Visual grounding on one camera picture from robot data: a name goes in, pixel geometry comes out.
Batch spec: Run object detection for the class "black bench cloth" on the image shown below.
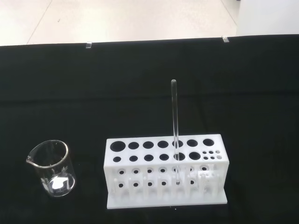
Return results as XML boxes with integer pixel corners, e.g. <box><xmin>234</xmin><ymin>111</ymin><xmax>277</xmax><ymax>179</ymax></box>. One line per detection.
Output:
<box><xmin>0</xmin><ymin>34</ymin><xmax>299</xmax><ymax>224</ymax></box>

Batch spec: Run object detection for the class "white test tube rack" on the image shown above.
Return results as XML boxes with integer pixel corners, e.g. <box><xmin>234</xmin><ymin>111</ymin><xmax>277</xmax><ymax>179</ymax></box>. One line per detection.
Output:
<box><xmin>102</xmin><ymin>133</ymin><xmax>228</xmax><ymax>209</ymax></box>

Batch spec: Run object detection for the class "pale board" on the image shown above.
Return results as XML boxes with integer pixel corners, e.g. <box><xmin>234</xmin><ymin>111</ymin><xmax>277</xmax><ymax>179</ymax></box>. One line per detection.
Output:
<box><xmin>235</xmin><ymin>0</ymin><xmax>299</xmax><ymax>37</ymax></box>

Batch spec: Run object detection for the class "clear glass beaker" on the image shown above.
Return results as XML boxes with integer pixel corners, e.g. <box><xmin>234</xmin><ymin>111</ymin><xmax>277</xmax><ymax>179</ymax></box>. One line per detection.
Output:
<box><xmin>25</xmin><ymin>139</ymin><xmax>77</xmax><ymax>198</ymax></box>

